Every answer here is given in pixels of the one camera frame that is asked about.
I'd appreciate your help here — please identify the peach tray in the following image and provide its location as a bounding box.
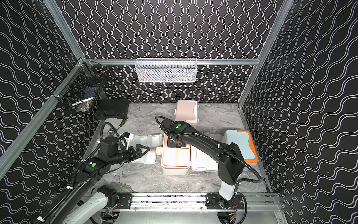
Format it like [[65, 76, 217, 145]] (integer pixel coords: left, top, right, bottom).
[[161, 135, 191, 169]]

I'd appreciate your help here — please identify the white first aid box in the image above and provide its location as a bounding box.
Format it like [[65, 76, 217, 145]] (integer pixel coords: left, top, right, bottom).
[[156, 146, 218, 176]]

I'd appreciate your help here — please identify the pink first aid box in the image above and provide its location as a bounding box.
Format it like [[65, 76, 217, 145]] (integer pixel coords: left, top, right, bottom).
[[174, 100, 199, 127]]

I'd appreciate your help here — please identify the light blue first aid box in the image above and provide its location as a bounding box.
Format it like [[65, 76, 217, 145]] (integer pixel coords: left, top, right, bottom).
[[223, 130, 258, 165]]

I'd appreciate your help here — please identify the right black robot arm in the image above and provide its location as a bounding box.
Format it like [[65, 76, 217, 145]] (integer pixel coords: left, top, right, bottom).
[[155, 115, 263, 201]]

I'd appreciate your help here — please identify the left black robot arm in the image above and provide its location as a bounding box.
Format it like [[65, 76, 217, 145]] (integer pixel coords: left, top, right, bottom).
[[32, 122, 150, 224]]

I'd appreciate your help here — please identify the black plastic tool case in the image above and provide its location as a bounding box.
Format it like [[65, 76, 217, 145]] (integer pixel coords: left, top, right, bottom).
[[95, 98, 130, 120]]

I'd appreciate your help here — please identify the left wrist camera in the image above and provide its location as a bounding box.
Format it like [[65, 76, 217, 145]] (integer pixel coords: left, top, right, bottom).
[[121, 132, 134, 146]]

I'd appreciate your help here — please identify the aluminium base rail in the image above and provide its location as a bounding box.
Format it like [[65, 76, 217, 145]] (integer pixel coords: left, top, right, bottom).
[[115, 193, 281, 212]]

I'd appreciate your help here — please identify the white wire wall basket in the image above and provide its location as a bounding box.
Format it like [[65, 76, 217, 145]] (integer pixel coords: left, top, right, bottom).
[[135, 58, 198, 83]]

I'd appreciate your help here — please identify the black wire wall basket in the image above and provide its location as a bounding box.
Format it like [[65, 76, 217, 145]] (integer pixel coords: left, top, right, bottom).
[[55, 57, 110, 114]]

